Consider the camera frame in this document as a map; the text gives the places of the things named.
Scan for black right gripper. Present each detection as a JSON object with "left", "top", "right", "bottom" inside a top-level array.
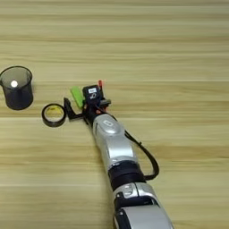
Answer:
[{"left": 63, "top": 97, "right": 112, "bottom": 123}]

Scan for green rectangular block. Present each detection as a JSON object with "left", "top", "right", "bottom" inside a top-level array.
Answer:
[{"left": 70, "top": 86, "right": 86, "bottom": 108}]

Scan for black tape roll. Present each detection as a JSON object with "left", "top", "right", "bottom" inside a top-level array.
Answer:
[{"left": 41, "top": 103, "right": 67, "bottom": 128}]

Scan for black box with white label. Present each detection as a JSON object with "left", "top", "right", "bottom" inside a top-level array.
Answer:
[{"left": 82, "top": 84, "right": 103, "bottom": 106}]

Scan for black mesh pen cup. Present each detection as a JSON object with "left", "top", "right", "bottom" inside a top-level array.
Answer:
[{"left": 0, "top": 65, "right": 34, "bottom": 111}]

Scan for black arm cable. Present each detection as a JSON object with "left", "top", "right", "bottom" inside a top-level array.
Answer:
[{"left": 123, "top": 130, "right": 160, "bottom": 182}]

